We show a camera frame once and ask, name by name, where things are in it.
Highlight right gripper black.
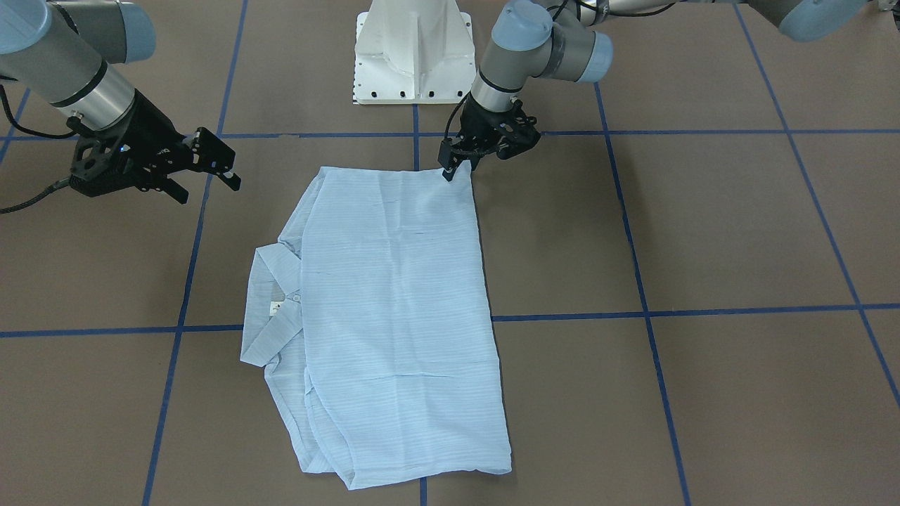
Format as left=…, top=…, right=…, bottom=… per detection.
left=67, top=93, right=242, bottom=205

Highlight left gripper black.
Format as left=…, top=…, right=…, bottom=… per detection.
left=438, top=97, right=542, bottom=182

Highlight light blue button shirt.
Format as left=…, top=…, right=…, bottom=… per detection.
left=239, top=163, right=512, bottom=490

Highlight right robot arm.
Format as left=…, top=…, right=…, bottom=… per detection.
left=1, top=1, right=241, bottom=204

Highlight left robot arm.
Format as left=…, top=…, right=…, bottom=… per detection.
left=438, top=1, right=674, bottom=181

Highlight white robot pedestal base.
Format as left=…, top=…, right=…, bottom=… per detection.
left=353, top=1, right=476, bottom=105

